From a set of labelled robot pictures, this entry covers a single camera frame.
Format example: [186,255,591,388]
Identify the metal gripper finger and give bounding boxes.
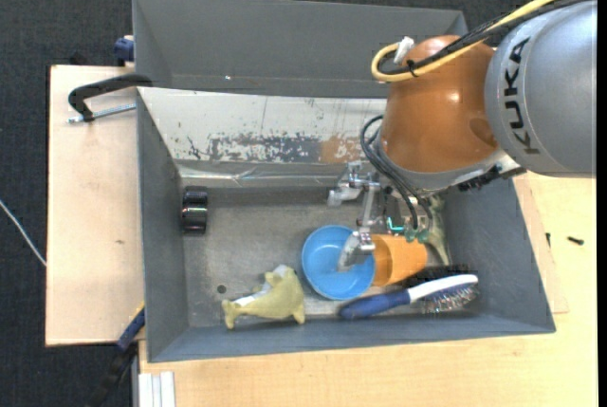
[337,231,377,272]
[326,160,377,208]

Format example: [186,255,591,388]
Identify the blue bowl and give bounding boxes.
[301,224,377,302]

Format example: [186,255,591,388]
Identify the orange cup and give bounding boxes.
[369,232,431,288]

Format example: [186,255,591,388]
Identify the blue and white hairbrush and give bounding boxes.
[338,264,481,321]

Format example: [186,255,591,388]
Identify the grey metal bin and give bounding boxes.
[131,0,557,364]

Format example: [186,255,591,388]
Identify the yellow toy dolphin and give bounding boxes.
[220,264,306,330]

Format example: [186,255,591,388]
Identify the black shiny cylinder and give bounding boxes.
[181,185,210,234]

